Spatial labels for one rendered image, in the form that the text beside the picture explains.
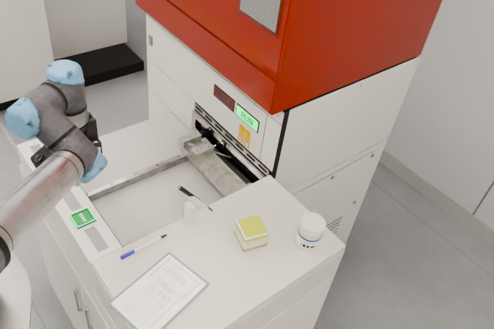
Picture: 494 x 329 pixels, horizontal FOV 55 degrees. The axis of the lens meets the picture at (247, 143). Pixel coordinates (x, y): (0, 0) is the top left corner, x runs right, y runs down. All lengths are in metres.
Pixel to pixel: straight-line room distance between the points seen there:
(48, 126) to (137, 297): 0.48
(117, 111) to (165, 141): 1.54
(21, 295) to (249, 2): 1.01
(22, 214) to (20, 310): 0.62
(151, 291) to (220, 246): 0.23
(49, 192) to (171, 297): 0.47
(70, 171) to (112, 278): 0.40
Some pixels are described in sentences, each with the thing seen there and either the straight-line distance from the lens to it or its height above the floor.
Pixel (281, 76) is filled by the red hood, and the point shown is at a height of 1.36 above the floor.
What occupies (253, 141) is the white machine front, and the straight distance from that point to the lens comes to 1.58.
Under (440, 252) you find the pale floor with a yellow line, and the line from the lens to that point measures 2.92.
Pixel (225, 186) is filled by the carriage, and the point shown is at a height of 0.88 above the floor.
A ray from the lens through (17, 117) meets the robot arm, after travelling 1.05.
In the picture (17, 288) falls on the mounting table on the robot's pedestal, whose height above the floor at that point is 0.82.
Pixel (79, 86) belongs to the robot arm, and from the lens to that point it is 1.12.
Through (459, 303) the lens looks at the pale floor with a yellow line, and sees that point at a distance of 2.76.
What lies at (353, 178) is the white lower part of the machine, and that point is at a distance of 2.11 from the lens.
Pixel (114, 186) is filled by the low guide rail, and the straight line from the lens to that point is 1.68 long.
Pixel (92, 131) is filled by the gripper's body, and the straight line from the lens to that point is 1.23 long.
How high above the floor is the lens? 2.05
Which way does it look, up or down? 40 degrees down
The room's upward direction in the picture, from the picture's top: 9 degrees clockwise
